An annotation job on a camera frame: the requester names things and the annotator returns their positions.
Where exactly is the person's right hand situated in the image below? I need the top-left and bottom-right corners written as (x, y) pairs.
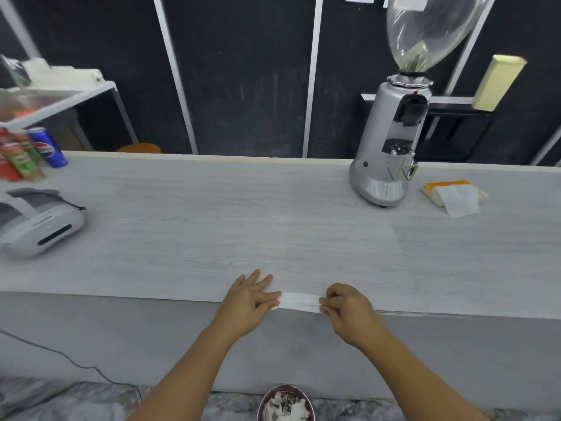
top-left (319, 282), bottom-right (389, 349)

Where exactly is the person's left hand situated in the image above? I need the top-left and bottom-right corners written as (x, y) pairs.
top-left (214, 269), bottom-right (282, 339)

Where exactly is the white paper tissue strip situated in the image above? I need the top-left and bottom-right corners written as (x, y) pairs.
top-left (269, 292), bottom-right (330, 313)

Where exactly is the person's right forearm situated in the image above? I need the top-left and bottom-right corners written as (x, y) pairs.
top-left (351, 329), bottom-right (489, 421)

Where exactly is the person's left forearm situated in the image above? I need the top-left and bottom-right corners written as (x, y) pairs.
top-left (139, 321), bottom-right (247, 421)

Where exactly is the bowl with crumpled tissues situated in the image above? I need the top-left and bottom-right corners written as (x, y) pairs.
top-left (256, 384), bottom-right (314, 421)

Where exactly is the orange stool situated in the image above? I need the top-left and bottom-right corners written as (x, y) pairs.
top-left (116, 143), bottom-right (162, 154)

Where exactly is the orange tissue pack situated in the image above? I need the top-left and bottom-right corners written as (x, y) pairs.
top-left (422, 180), bottom-right (490, 219)

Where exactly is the silver coffee grinder clear hopper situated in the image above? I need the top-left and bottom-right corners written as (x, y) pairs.
top-left (348, 0), bottom-right (498, 209)

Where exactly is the white grey receipt printer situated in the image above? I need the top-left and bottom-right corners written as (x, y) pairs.
top-left (0, 187), bottom-right (86, 260)

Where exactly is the blue soda can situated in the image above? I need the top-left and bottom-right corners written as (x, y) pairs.
top-left (27, 126), bottom-right (69, 169)

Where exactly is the red green can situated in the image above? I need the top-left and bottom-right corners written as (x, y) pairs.
top-left (1, 142), bottom-right (45, 183)

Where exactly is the red soda can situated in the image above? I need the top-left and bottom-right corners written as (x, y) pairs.
top-left (0, 127), bottom-right (20, 180)

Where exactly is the white plastic items pile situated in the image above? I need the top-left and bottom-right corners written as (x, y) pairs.
top-left (21, 58), bottom-right (104, 88)

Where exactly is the cream yellow box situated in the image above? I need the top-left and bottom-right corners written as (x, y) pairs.
top-left (472, 54), bottom-right (528, 113)

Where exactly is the clear plastic bag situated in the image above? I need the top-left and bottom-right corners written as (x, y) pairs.
top-left (0, 54), bottom-right (32, 91)

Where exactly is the black cable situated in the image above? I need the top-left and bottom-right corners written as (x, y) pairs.
top-left (0, 329), bottom-right (144, 400)

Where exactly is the white metal frame table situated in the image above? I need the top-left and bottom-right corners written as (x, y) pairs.
top-left (0, 80), bottom-right (139, 152)

